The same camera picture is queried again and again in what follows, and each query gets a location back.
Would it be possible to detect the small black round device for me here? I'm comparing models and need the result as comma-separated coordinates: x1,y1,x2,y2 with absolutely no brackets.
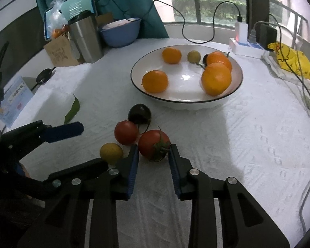
31,67,56,91

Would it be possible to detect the balcony railing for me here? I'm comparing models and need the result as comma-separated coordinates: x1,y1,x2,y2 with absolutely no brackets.
150,0,308,24

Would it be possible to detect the tablet with lit screen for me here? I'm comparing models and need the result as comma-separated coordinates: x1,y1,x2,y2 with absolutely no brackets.
43,0,97,42

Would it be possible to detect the white charger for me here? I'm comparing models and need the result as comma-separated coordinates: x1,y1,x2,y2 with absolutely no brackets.
235,21,248,43

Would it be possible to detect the dark tomato lower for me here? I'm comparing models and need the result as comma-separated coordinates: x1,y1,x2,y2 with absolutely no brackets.
128,103,152,134

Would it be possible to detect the thin black cable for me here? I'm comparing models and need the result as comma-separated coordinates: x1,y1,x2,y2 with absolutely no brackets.
269,13,310,124

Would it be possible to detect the black power adapter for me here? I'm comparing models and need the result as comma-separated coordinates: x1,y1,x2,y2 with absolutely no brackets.
255,23,278,47

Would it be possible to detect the blue white card box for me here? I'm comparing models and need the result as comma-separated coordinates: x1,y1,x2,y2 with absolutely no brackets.
0,76,34,128

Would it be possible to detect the white power strip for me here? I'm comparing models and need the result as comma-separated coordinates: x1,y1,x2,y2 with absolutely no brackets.
229,37,270,58

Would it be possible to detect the small orange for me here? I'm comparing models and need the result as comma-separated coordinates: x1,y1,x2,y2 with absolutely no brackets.
162,46,182,64

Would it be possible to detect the black charging cable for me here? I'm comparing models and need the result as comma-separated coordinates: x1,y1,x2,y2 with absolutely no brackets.
94,0,243,44

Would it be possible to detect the cardboard box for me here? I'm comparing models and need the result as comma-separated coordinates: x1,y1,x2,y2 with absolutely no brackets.
43,12,114,68

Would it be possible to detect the clear plastic bag of oranges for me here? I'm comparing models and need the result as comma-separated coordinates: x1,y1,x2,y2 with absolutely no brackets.
47,0,70,40

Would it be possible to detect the blue bowl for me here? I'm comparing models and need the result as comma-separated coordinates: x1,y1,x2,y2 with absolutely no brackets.
99,18,142,48

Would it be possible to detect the orange with stem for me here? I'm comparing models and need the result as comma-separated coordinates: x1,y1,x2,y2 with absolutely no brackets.
201,62,232,97

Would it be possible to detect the white plastic bag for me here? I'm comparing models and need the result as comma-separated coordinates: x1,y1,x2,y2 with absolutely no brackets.
263,53,310,93

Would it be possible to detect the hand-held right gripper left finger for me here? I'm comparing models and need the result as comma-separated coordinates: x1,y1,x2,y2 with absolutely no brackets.
17,144,140,248

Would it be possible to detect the red tomato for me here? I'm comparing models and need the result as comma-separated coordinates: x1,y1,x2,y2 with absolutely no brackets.
138,126,171,162
114,120,139,145

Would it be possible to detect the grey cable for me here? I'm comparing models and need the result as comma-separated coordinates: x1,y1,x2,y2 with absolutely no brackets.
252,21,310,238

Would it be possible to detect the yellow green fruit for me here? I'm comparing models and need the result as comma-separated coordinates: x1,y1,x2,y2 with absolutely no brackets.
187,50,201,63

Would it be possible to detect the black window frame post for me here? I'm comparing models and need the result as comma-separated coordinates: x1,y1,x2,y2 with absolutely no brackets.
244,0,270,29

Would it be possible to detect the green leaf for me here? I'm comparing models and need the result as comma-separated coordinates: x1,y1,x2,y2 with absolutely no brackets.
64,94,80,125

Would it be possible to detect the white plate with dark rim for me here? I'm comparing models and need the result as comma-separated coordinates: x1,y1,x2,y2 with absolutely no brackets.
130,44,244,110

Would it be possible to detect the dark board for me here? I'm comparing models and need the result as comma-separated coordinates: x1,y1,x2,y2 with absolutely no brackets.
0,13,45,88

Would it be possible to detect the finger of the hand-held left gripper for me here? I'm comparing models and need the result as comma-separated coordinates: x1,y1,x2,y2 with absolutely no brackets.
41,157,109,199
1,120,84,161

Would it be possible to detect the pale bowl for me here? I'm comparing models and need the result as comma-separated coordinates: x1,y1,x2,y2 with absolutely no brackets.
101,18,138,31

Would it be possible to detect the yellow plastic bag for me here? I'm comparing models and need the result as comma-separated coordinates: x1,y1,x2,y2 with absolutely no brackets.
267,42,310,86

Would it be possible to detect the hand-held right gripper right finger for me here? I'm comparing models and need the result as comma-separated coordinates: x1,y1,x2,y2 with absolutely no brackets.
169,144,291,248

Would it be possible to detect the stainless steel tumbler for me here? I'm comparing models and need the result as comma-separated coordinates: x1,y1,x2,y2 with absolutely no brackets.
67,10,104,64

